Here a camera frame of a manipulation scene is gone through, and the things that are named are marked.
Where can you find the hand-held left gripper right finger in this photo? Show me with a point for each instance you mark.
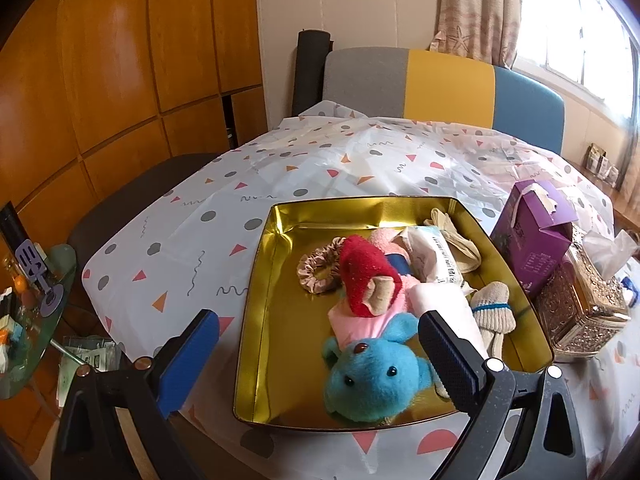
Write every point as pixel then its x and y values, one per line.
pixel 450 360

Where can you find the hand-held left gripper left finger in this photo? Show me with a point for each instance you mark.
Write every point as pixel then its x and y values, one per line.
pixel 190 360

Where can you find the beige knitted glove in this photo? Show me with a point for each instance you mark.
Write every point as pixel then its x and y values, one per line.
pixel 492 310

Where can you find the blue plush mouse toy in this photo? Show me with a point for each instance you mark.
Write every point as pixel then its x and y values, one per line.
pixel 375 375

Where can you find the gold metal tin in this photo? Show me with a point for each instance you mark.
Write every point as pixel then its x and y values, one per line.
pixel 280 310

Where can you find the white wet wipes pack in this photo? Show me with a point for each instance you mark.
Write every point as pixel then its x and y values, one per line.
pixel 435 255

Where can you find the blue packet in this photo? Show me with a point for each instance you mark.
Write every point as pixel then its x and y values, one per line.
pixel 397 262

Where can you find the beige stocking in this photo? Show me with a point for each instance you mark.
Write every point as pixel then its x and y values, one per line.
pixel 455 240

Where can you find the pink fluffy cloth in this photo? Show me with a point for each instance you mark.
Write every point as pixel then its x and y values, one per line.
pixel 387 239

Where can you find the brown satin scrunchie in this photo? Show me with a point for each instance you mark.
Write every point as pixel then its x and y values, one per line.
pixel 320 270

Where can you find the pile of paper packets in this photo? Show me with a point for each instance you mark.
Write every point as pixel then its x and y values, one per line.
pixel 90 357

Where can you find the ornate silver tissue box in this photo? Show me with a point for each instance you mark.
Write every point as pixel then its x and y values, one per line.
pixel 580 300

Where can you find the purple cardboard box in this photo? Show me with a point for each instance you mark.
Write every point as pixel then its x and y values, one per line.
pixel 530 240

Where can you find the glass side table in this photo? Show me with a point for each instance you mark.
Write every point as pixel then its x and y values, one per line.
pixel 45 340

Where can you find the dark chair seat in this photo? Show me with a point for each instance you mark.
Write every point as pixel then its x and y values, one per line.
pixel 140 195

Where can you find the purple plastic spatula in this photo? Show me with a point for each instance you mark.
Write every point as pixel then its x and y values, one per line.
pixel 32 265

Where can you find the patterned plastic tablecloth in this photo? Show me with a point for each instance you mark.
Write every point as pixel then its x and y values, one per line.
pixel 300 170

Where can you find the black bottle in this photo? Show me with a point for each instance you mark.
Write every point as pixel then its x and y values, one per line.
pixel 12 230

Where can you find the wooden desk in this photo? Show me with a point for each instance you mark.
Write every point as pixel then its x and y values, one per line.
pixel 627 210

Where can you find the row of small packets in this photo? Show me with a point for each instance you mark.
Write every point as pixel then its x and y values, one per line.
pixel 602 165

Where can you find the grey yellow blue chair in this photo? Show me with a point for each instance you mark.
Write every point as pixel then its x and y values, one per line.
pixel 450 85

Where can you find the wooden wardrobe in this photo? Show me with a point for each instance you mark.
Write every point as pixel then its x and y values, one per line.
pixel 100 60

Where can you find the black rolled mat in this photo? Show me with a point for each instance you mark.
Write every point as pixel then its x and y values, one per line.
pixel 310 70

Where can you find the beige curtain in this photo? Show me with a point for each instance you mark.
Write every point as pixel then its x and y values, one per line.
pixel 475 5

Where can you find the window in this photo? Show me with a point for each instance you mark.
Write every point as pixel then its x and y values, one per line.
pixel 580 20

